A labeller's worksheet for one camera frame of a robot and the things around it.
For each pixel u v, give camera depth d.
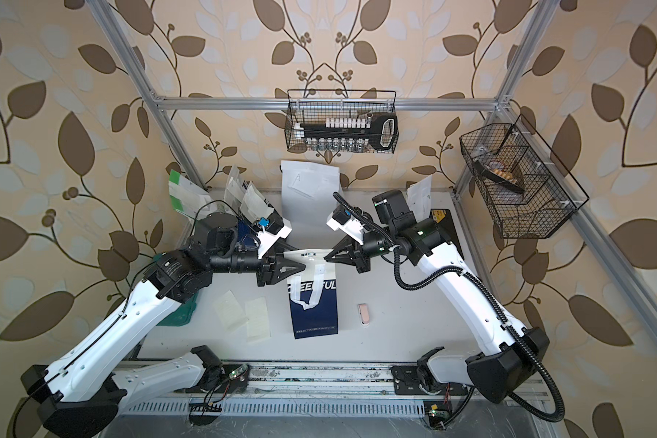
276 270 0.54
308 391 0.74
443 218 1.07
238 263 0.52
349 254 0.59
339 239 0.62
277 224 0.51
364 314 0.84
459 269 0.44
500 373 0.38
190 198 0.95
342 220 0.55
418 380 0.68
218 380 0.68
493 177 0.74
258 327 0.85
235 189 0.91
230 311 0.87
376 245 0.57
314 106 0.91
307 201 1.03
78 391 0.38
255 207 0.87
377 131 0.84
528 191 0.73
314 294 0.66
